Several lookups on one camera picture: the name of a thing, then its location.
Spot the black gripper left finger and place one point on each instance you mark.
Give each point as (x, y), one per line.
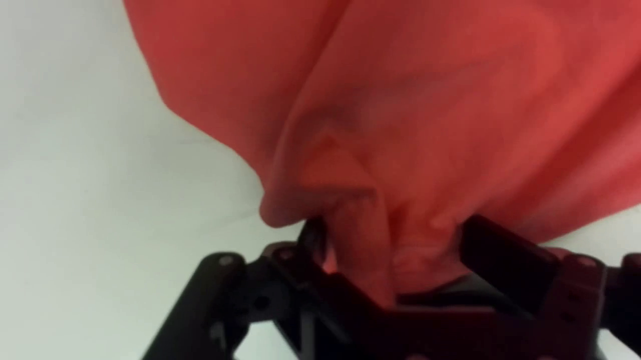
(321, 317)

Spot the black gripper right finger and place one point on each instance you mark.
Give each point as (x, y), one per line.
(558, 304)

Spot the orange shirt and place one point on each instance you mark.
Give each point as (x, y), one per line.
(395, 121)

